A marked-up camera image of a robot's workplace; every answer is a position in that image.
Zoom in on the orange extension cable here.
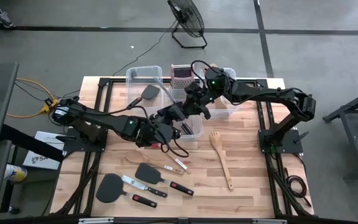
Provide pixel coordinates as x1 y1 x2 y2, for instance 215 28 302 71
6 77 62 119

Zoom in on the clear plastic bin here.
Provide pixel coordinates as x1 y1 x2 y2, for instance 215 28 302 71
198 67 241 119
162 88 204 140
125 65 163 116

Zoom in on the pink steel box grater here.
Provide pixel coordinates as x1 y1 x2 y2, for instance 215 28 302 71
170 63 196 91

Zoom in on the black fan power cable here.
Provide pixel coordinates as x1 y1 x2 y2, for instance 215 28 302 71
112 20 180 77

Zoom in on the black metal stand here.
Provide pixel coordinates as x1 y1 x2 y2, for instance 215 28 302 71
322 85 358 182

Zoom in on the wooden spork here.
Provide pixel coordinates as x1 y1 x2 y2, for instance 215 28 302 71
209 131 234 190

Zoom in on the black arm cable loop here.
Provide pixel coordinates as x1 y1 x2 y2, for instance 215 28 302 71
162 130 190 158
190 60 211 90

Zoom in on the black floor fan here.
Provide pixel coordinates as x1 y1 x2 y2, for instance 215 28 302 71
167 0 208 50

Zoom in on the white cardboard box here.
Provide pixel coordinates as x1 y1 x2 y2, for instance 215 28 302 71
22 130 67 171

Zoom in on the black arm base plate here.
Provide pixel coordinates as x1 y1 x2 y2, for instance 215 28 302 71
258 129 304 154
62 127 108 153

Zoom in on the person's shoe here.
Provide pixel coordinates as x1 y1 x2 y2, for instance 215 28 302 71
0 3 15 29

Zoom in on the black beam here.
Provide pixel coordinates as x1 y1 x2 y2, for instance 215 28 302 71
0 123 65 163

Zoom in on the yellow power plug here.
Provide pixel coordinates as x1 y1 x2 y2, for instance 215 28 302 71
40 98 58 114

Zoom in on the red spatula wooden handle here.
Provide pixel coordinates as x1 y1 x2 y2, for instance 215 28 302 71
152 142 192 175

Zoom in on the yellow white spray can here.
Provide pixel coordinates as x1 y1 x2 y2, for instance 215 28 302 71
4 164 29 184

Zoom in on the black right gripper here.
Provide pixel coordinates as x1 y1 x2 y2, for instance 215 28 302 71
181 81 213 121

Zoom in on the coiled black cable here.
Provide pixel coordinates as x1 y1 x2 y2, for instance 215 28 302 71
283 167 313 208

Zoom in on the black round-head spatula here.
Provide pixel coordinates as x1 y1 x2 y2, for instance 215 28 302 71
95 172 158 209

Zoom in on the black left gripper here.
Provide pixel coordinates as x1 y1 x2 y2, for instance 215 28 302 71
147 104 186 146

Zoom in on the silver table edge bracket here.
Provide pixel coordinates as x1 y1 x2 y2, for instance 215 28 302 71
78 217 115 224
252 218 288 224

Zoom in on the wooden spoon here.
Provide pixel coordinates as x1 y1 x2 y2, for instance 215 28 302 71
125 150 185 175

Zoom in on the black square-head spatula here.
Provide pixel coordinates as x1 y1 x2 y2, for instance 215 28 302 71
134 162 195 197
126 84 161 110

